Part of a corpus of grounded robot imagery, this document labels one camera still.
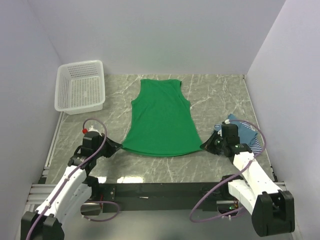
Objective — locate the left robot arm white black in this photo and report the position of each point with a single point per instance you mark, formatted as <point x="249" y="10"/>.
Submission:
<point x="75" y="188"/>

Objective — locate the teal tank top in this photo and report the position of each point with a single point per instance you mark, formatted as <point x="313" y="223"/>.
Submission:
<point x="245" y="133"/>

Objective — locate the green tank top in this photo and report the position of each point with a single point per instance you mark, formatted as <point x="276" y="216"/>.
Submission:
<point x="161" y="121"/>

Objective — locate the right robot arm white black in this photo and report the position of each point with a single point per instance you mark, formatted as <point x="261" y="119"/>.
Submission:
<point x="272" y="209"/>

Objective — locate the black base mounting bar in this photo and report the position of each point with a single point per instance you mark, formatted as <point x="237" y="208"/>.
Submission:
<point x="152" y="196"/>

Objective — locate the white plastic laundry basket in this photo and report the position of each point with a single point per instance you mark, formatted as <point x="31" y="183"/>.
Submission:
<point x="80" y="87"/>

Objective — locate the blue white striped tank top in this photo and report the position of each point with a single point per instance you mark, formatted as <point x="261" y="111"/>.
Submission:
<point x="256" y="147"/>

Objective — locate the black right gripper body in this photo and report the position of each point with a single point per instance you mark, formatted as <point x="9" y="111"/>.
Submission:
<point x="224" y="142"/>

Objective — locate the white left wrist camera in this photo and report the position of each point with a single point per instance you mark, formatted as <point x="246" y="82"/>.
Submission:
<point x="91" y="132"/>

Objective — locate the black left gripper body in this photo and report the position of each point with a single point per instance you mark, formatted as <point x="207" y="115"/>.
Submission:
<point x="101" y="139"/>

